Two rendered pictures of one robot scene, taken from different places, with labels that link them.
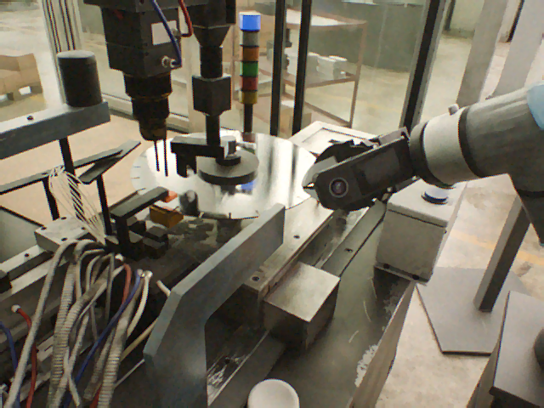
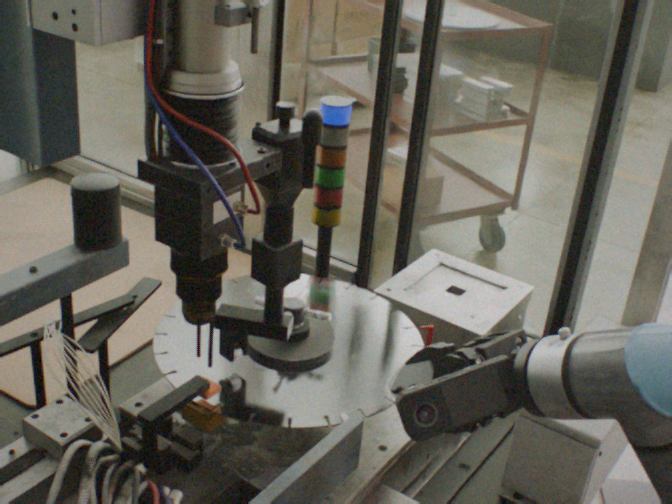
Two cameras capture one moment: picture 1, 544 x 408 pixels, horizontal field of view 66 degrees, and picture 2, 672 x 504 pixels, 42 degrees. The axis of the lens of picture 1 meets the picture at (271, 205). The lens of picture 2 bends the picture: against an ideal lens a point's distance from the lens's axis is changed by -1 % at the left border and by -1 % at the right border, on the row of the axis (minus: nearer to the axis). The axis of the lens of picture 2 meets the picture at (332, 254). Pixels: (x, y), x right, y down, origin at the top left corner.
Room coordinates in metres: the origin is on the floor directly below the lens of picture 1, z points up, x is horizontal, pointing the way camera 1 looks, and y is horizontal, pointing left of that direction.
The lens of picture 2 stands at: (-0.23, -0.01, 1.55)
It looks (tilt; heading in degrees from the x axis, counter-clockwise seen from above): 28 degrees down; 3
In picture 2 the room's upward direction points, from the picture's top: 5 degrees clockwise
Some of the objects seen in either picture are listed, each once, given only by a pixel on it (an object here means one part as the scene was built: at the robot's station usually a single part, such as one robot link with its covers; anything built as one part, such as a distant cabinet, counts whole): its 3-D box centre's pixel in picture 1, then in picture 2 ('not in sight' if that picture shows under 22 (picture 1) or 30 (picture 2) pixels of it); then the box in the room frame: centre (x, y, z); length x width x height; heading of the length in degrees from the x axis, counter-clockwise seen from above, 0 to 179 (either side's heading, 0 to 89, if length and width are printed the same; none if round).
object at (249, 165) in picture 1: (228, 160); (290, 331); (0.67, 0.08, 0.96); 0.11 x 0.11 x 0.03
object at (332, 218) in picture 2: (248, 95); (326, 212); (0.97, 0.07, 0.98); 0.05 x 0.04 x 0.03; 60
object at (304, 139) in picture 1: (330, 169); (448, 331); (0.93, -0.14, 0.82); 0.18 x 0.18 x 0.15; 60
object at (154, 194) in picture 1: (146, 218); (179, 419); (0.50, 0.18, 0.95); 0.10 x 0.03 x 0.07; 150
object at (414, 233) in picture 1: (426, 212); (586, 415); (0.76, -0.33, 0.82); 0.28 x 0.11 x 0.15; 150
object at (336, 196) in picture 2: (248, 81); (328, 192); (0.97, 0.07, 1.02); 0.05 x 0.04 x 0.03; 60
